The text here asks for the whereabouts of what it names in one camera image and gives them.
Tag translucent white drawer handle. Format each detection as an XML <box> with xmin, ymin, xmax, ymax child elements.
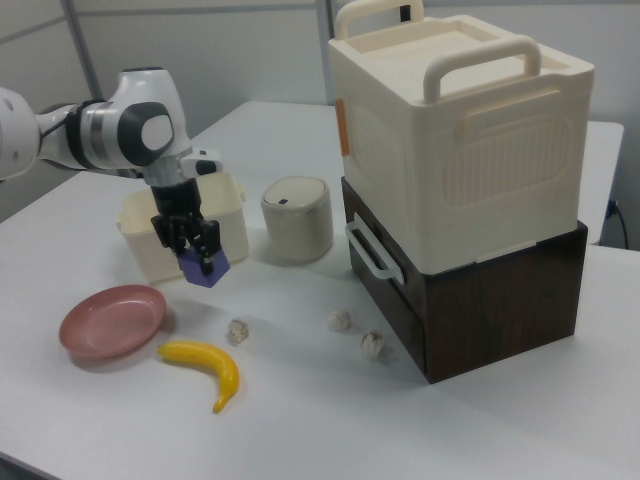
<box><xmin>344</xmin><ymin>212</ymin><xmax>406</xmax><ymax>285</ymax></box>

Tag orange cabinet door handle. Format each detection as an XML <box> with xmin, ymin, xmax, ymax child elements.
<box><xmin>336</xmin><ymin>99</ymin><xmax>350</xmax><ymax>158</ymax></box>

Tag purple foam cube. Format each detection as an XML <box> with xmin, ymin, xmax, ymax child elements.
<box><xmin>178</xmin><ymin>247</ymin><xmax>231</xmax><ymax>290</ymax></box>

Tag cream open storage bin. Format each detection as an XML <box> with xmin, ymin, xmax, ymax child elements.
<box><xmin>115</xmin><ymin>172</ymin><xmax>250</xmax><ymax>287</ymax></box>

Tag pink plastic plate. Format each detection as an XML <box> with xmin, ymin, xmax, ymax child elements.
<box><xmin>58</xmin><ymin>284</ymin><xmax>167</xmax><ymax>360</ymax></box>

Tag dark brown wooden drawer box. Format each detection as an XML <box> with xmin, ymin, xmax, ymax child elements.
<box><xmin>341</xmin><ymin>177</ymin><xmax>590</xmax><ymax>385</ymax></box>

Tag cream plastic cabinet with handles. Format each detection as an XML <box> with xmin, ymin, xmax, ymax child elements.
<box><xmin>327</xmin><ymin>0</ymin><xmax>596</xmax><ymax>274</ymax></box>

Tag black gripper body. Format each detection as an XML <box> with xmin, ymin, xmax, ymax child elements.
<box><xmin>148</xmin><ymin>178</ymin><xmax>205</xmax><ymax>227</ymax></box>

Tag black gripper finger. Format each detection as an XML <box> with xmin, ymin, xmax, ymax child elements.
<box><xmin>151</xmin><ymin>213</ymin><xmax>190</xmax><ymax>255</ymax></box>
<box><xmin>191</xmin><ymin>218</ymin><xmax>222</xmax><ymax>276</ymax></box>

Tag small cream lidded trash can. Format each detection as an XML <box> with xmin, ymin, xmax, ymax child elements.
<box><xmin>259</xmin><ymin>175</ymin><xmax>335</xmax><ymax>265</ymax></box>

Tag yellow toy banana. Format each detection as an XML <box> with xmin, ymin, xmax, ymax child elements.
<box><xmin>157</xmin><ymin>340</ymin><xmax>241</xmax><ymax>415</ymax></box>

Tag black cable with blue plug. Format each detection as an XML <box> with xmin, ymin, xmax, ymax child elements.
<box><xmin>605</xmin><ymin>198</ymin><xmax>630</xmax><ymax>250</ymax></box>

